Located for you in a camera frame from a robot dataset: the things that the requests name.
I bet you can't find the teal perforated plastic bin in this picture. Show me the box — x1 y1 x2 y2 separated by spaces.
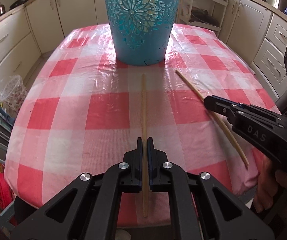
105 0 179 66

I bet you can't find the red white checkered tablecloth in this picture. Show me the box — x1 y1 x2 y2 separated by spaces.
3 23 282 228

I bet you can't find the wooden chopstick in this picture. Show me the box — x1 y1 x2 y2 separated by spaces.
176 69 249 168
142 74 149 218

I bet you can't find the black frying pan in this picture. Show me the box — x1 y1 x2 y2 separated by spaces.
9 0 28 10

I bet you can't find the white tiered kitchen cart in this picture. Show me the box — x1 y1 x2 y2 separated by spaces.
176 0 228 36

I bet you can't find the right hand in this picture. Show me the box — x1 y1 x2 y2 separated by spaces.
253 157 287 213

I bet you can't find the floral lined trash bin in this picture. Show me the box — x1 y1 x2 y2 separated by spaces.
0 75 28 113

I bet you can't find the black pan in cart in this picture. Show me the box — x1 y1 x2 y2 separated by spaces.
189 8 220 27

